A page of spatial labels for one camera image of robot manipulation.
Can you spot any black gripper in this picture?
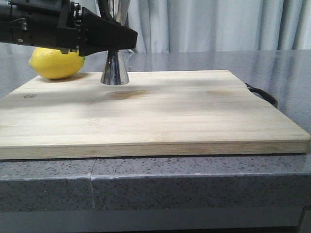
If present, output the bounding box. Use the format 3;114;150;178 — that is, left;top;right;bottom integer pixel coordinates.
0;0;138;56

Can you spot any steel double jigger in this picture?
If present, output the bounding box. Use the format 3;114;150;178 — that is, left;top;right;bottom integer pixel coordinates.
97;0;130;85

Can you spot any yellow lemon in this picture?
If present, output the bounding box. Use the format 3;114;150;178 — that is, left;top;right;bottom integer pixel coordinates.
29;48;85;80

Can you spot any grey curtain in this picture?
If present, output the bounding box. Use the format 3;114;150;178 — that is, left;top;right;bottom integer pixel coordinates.
0;0;311;55

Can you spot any wooden cutting board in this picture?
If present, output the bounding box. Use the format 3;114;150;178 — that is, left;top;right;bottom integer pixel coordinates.
0;70;311;160

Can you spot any black cutting board handle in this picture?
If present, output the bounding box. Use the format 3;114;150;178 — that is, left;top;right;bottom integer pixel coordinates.
244;83;278;108

